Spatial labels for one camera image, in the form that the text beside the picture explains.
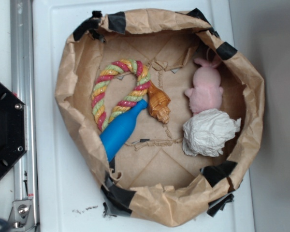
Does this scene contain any orange conch shell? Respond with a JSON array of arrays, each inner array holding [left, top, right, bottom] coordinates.
[[148, 81, 171, 124]]

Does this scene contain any blue plastic bottle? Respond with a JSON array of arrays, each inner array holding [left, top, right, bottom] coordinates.
[[100, 100, 147, 162]]

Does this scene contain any crumpled white paper ball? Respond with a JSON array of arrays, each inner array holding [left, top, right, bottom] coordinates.
[[182, 109, 241, 157]]

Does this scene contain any brown paper bag bin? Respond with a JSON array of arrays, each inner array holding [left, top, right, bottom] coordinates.
[[55, 9, 264, 227]]

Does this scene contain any pink plush bunny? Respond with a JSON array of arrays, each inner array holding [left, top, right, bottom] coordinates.
[[184, 56, 223, 115]]

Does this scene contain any white plastic tray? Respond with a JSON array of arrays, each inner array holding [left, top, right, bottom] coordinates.
[[31, 0, 256, 232]]

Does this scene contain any multicolour rope ring toy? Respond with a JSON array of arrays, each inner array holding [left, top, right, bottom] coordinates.
[[91, 59, 151, 132]]

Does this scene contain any aluminium frame rail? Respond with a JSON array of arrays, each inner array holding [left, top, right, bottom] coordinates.
[[10, 0, 40, 232]]

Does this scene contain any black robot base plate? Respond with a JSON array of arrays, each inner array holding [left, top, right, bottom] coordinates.
[[0, 82, 27, 180]]

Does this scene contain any metal corner bracket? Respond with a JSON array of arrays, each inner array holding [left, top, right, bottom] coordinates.
[[8, 200, 35, 232]]

